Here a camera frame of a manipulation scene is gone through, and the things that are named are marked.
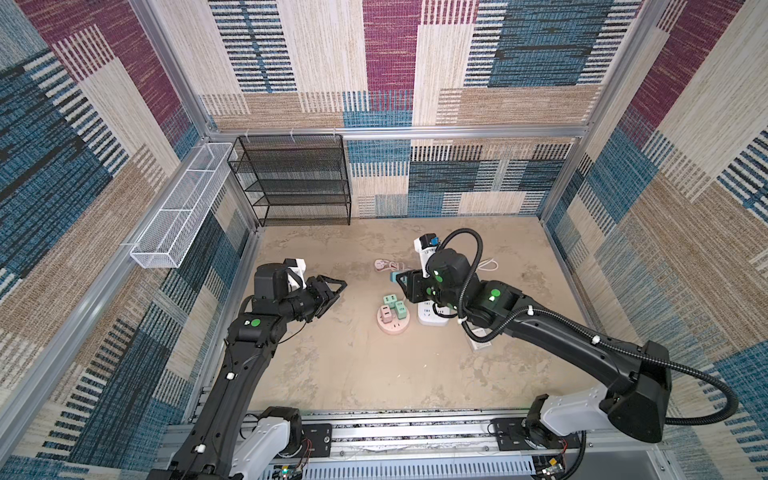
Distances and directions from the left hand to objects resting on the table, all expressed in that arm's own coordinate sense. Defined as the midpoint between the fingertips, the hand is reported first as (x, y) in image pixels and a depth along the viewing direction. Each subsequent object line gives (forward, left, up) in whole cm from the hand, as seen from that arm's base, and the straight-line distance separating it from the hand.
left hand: (344, 284), depth 73 cm
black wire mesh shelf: (+50, +23, -7) cm, 55 cm away
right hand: (+1, -15, 0) cm, 15 cm away
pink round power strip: (0, -13, -22) cm, 25 cm away
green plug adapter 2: (+3, -14, -18) cm, 23 cm away
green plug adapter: (+6, -11, -17) cm, 22 cm away
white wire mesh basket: (+8, +42, +8) cm, 43 cm away
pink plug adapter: (+1, -10, -18) cm, 20 cm away
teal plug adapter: (+2, -12, 0) cm, 12 cm away
